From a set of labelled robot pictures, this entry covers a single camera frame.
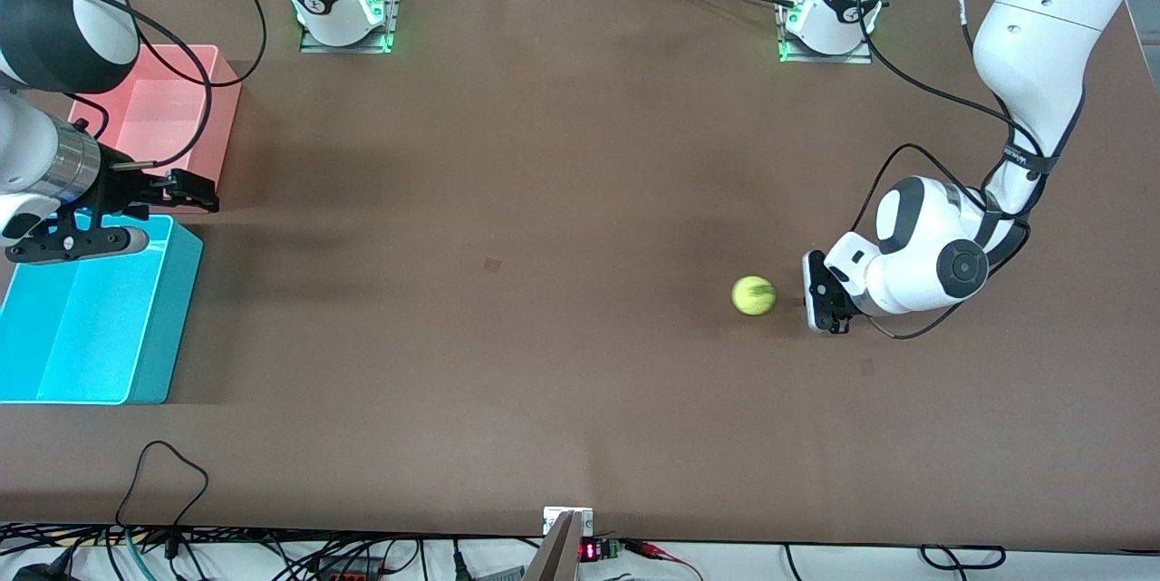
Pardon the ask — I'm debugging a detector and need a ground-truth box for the pink plastic bin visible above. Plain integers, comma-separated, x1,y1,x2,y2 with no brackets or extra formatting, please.
68,44,244,215

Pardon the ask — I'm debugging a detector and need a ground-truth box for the flat black cable loop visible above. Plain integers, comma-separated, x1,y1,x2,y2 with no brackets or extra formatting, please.
919,545,1007,570

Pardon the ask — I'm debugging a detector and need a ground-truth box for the small white mounting plate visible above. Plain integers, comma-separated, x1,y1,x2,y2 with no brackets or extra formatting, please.
544,507,595,535

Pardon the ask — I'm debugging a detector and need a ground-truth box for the red clip wire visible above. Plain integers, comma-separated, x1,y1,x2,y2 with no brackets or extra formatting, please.
625,539,706,581

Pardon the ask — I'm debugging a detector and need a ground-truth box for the yellow-green tennis ball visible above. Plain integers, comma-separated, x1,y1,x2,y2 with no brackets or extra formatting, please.
731,276,778,317

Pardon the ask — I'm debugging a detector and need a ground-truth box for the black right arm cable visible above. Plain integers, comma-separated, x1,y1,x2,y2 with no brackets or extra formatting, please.
0,0,268,169

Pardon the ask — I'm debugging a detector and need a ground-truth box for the teal cable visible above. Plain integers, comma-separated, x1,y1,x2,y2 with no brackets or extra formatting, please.
125,527,151,581

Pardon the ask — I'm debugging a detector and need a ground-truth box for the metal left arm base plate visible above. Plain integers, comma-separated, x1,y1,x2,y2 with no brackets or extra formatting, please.
776,0,874,65

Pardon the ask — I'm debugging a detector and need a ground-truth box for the grey angled metal bar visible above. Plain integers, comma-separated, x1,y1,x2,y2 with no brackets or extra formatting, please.
524,511,584,581

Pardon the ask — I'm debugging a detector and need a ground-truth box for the black power plug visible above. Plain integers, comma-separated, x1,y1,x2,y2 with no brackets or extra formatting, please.
11,547,75,581

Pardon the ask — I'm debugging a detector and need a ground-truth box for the blue plastic bin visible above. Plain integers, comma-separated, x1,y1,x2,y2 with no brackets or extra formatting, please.
0,212,204,406

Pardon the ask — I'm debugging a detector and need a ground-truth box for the thin black looped cable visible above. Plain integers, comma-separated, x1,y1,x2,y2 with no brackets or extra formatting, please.
113,441,211,559

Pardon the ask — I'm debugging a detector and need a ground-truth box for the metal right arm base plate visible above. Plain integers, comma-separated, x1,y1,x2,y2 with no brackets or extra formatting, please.
299,0,406,54

